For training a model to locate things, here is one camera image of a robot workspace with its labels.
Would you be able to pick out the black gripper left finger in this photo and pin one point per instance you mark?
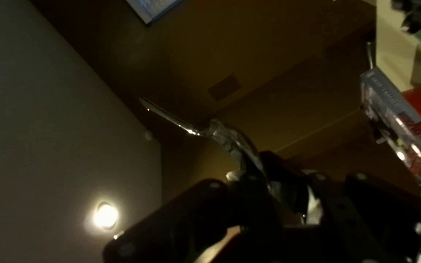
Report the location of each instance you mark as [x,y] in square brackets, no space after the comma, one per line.
[186,219]

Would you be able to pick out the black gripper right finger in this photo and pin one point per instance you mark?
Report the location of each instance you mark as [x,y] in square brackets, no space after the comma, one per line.
[391,223]

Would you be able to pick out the white lattice shelf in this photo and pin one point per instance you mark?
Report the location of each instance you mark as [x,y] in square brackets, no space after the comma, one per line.
[391,48]

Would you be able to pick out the round ceiling light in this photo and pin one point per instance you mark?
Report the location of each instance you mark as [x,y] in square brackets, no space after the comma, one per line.
[105,215]

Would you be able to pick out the flat printed cardboard box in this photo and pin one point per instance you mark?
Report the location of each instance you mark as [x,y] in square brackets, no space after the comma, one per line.
[395,121]

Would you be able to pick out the black object on plate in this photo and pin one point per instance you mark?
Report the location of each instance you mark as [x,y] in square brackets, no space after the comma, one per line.
[417,14]

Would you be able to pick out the wall air vent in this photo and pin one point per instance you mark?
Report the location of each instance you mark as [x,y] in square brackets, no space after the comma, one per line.
[224,87]

